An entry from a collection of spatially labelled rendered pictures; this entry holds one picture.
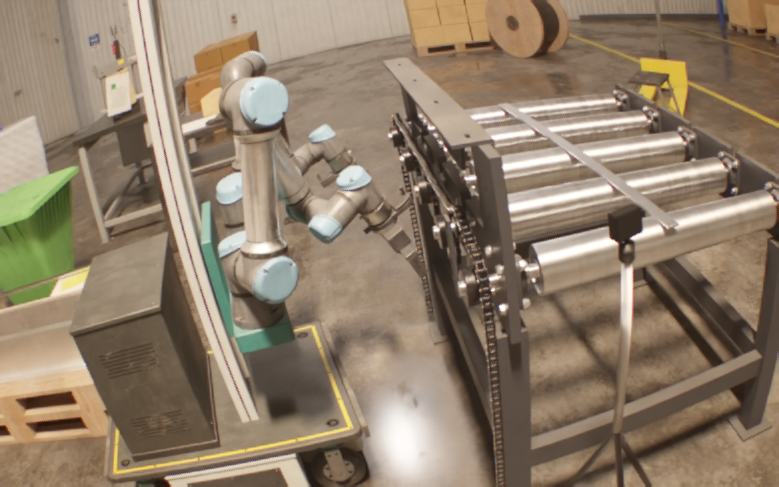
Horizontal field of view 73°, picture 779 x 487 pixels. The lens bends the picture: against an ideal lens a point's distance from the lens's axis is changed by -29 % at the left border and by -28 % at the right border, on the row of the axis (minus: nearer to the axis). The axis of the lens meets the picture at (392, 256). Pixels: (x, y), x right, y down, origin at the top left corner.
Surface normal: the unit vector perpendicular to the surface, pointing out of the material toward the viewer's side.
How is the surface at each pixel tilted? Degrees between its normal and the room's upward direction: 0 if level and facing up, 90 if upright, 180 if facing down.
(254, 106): 83
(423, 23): 90
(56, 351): 90
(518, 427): 90
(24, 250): 106
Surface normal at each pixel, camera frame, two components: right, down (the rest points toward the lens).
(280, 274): 0.62, 0.37
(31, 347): 0.15, 0.41
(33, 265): 0.04, 0.67
